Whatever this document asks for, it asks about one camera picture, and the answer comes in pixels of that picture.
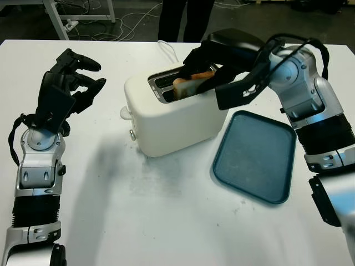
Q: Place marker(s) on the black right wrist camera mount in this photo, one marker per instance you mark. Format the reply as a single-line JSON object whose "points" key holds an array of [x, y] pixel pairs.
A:
{"points": [[235, 94]]}

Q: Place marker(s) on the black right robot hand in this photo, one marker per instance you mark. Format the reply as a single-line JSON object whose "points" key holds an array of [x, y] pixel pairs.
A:
{"points": [[235, 41]]}

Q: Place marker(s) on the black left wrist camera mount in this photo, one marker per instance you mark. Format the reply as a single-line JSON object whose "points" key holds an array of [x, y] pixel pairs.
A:
{"points": [[55, 105]]}

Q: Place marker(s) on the white power strip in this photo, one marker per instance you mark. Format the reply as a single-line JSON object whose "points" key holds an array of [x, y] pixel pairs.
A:
{"points": [[70, 25]]}

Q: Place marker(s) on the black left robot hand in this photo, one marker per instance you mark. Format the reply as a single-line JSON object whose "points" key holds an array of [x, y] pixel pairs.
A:
{"points": [[80, 83]]}

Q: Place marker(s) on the white two-slot toaster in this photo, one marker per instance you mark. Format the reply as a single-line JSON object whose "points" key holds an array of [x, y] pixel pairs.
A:
{"points": [[172, 124]]}

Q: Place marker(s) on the blue plastic tray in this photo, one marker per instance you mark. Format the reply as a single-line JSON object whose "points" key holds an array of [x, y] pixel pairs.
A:
{"points": [[255, 158]]}

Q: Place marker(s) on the white metal table frame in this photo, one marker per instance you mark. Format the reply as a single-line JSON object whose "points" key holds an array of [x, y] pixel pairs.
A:
{"points": [[55, 16]]}

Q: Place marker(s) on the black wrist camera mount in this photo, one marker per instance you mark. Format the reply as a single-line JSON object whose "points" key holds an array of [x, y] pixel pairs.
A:
{"points": [[235, 94], [55, 105]]}

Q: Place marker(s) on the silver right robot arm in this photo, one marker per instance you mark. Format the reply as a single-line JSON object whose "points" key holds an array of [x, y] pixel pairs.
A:
{"points": [[313, 105]]}

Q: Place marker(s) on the person in cream jacket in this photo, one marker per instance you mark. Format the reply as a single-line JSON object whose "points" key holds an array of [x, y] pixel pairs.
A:
{"points": [[183, 19]]}

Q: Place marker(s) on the slice of toast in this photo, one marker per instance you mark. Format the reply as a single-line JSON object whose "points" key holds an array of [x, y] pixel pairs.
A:
{"points": [[184, 87]]}

